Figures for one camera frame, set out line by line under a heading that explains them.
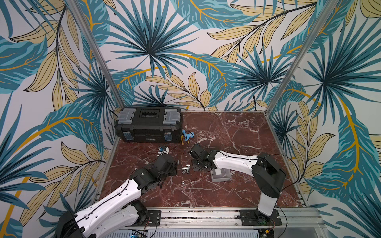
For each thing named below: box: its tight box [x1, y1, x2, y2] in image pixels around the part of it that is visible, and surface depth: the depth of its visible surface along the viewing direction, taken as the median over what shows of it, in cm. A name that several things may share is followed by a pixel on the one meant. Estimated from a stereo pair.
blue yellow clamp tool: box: [181, 129, 195, 145], surface depth 105 cm
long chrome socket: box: [181, 166, 191, 175], surface depth 90 cm
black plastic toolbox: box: [114, 107, 184, 144], surface depth 93 cm
